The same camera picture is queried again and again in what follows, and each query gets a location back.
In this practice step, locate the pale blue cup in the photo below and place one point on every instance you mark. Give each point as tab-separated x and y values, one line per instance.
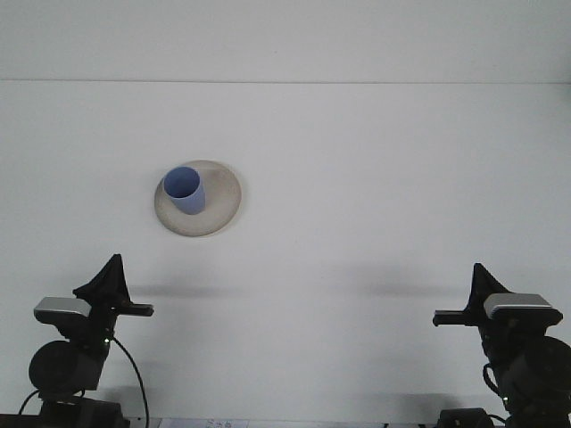
189	203

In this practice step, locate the pale round plate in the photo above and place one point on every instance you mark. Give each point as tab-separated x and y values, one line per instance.
218	209

